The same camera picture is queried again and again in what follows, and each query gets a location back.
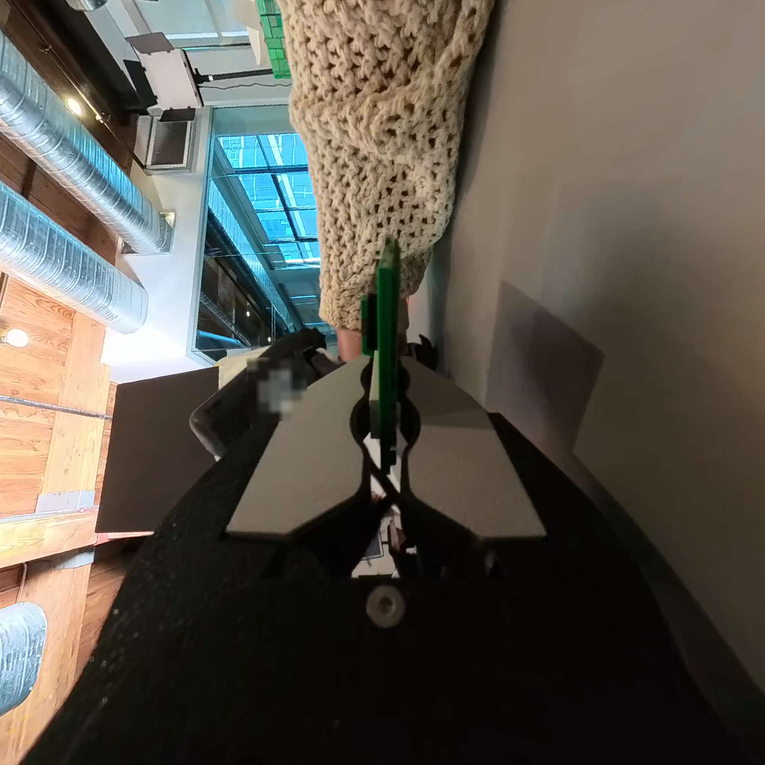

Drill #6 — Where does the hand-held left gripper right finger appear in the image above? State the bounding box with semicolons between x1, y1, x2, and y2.
397;355;548;543

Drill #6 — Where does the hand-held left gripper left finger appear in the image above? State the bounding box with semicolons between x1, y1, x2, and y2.
226;355;374;543

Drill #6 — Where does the green lego plate assembly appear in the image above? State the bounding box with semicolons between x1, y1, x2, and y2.
360;235;402;474

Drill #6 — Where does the person's right forearm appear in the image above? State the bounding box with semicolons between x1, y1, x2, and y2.
276;0;497;361

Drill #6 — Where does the large green lego model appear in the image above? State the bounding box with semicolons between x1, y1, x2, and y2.
257;0;295;80

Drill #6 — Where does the dark rectangular board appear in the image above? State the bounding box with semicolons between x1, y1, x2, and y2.
96;366;223;534

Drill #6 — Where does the large glass window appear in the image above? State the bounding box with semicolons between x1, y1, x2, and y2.
194;108;328;365

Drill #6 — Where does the white studio light panel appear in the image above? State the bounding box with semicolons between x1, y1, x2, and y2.
122;33;290;118

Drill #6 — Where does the wall vent grille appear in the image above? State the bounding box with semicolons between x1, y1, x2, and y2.
143;116;196;174

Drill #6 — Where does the steel cable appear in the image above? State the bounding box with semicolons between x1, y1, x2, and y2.
0;396;116;420

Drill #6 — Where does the silver ventilation duct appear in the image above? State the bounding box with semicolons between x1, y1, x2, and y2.
0;179;149;335
0;602;49;716
0;30;175;256

